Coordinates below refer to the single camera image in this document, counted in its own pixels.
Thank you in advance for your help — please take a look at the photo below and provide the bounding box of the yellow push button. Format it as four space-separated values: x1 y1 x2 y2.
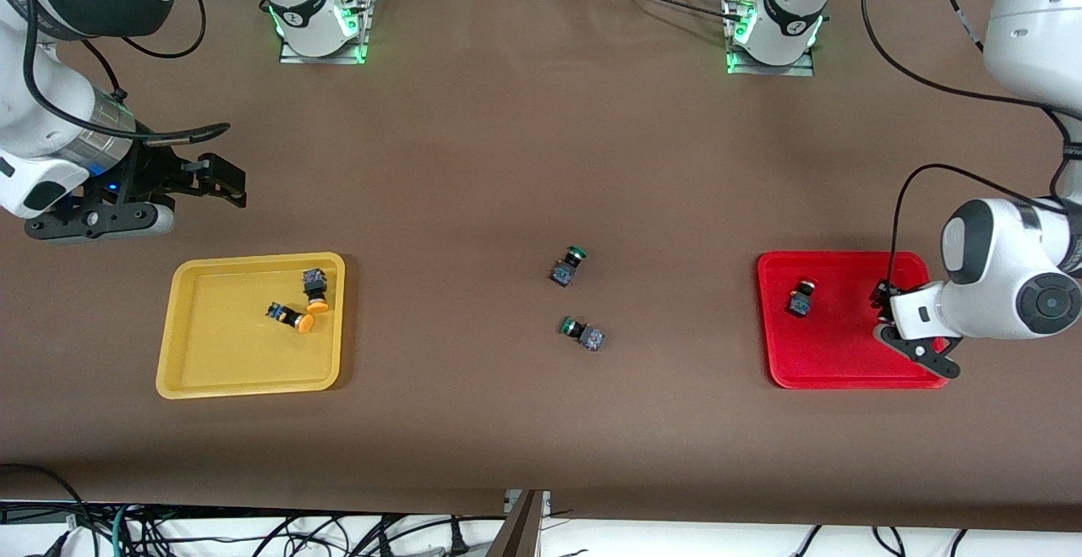
303 267 331 314
265 302 315 335

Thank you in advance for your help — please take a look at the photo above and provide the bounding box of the red plastic tray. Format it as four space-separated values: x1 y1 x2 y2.
757 251 952 390

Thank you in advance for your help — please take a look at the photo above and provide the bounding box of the yellow plastic tray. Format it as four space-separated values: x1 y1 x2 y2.
156 252 347 400

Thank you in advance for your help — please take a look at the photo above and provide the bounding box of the green push button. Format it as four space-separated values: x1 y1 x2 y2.
560 317 606 352
550 245 588 288

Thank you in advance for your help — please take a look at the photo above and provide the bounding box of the brown table mat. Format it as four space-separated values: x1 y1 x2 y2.
0 0 1082 532

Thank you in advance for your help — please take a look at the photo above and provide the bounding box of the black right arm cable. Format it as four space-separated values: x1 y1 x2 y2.
21 0 231 145

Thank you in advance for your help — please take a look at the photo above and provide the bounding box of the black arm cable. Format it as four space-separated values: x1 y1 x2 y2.
21 0 231 145
861 0 1082 287

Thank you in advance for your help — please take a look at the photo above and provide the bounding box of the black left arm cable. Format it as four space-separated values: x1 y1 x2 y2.
861 0 1082 287

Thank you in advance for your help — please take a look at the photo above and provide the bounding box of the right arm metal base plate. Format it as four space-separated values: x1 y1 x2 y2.
279 0 373 65

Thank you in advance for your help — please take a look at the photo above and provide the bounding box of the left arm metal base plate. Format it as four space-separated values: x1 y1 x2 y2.
725 0 817 77

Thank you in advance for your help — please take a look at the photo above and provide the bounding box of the green floor cable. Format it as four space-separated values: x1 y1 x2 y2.
112 504 136 557

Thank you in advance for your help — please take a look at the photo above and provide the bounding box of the silver metal bracket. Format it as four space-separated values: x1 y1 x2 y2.
504 489 552 517

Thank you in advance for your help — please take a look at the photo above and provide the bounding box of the dark table support post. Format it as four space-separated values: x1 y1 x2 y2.
489 489 544 557

